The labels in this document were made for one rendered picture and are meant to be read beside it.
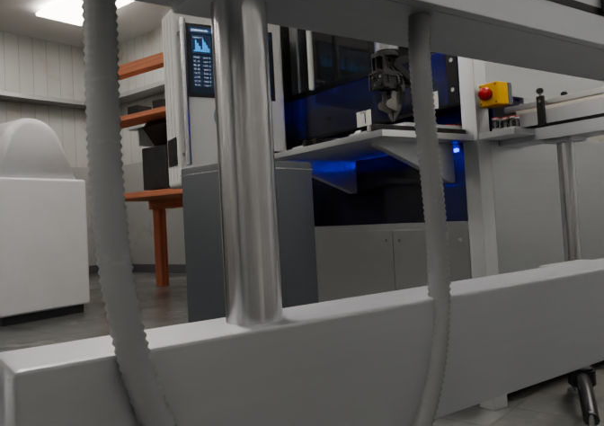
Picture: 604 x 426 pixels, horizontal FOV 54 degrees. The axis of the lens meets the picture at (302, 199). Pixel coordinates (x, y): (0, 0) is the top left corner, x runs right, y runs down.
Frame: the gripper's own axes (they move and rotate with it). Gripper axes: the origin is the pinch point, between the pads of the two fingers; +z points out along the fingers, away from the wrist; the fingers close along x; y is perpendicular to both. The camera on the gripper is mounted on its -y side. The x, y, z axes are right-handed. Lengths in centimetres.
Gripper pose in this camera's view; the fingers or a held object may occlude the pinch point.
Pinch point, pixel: (395, 117)
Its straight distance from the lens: 191.3
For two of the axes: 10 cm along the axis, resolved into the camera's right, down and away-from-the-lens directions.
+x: 5.8, -0.6, -8.1
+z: 0.5, 10.0, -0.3
